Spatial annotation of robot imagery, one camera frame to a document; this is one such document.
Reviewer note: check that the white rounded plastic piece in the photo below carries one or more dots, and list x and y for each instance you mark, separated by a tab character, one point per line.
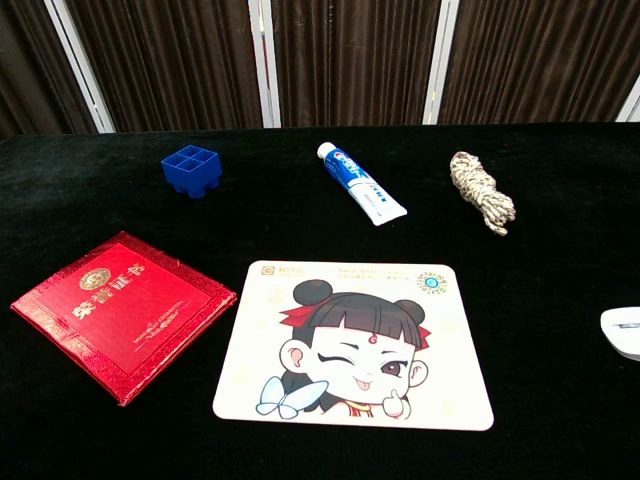
622	335

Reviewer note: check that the cartoon girl mouse pad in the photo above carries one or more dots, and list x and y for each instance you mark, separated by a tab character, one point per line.
350	350

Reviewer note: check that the blue white toothpaste tube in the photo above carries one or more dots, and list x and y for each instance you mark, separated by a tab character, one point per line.
360	185

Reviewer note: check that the blue plastic grid block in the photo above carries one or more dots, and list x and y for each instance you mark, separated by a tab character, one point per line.
190	170

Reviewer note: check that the brown curtain screen panel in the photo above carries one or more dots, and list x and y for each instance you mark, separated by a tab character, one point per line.
175	65
30	75
350	60
525	60

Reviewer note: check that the red certificate booklet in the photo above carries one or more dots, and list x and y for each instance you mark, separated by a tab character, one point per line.
125	315

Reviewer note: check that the black velvet tablecloth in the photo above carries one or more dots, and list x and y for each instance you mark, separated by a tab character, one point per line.
550	250

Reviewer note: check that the white screen frame post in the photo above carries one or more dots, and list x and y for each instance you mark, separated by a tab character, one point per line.
631	107
440	60
80	67
264	65

